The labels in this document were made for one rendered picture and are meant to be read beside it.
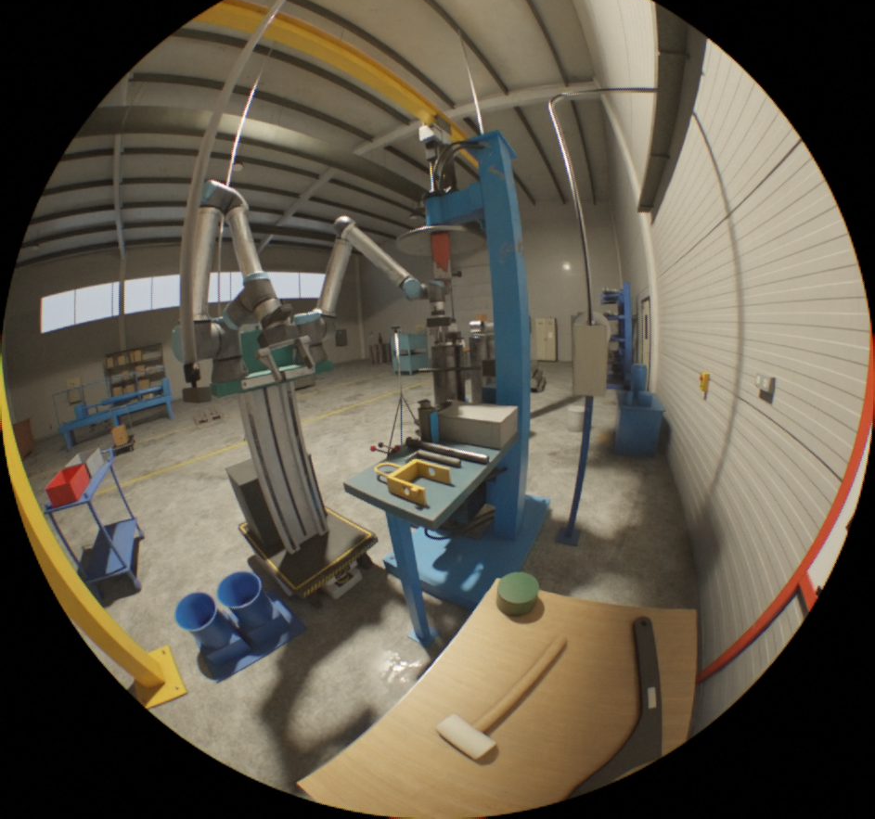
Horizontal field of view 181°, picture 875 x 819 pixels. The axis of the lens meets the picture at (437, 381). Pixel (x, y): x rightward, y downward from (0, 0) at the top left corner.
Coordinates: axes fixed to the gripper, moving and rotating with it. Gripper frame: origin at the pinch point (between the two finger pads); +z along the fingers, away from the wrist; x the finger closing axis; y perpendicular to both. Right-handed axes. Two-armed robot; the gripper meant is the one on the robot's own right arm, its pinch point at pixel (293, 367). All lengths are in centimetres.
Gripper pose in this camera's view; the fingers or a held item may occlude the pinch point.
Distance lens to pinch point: 86.4
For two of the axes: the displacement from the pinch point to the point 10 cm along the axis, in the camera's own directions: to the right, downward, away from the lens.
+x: -3.7, 3.1, -8.7
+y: -8.0, 3.7, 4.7
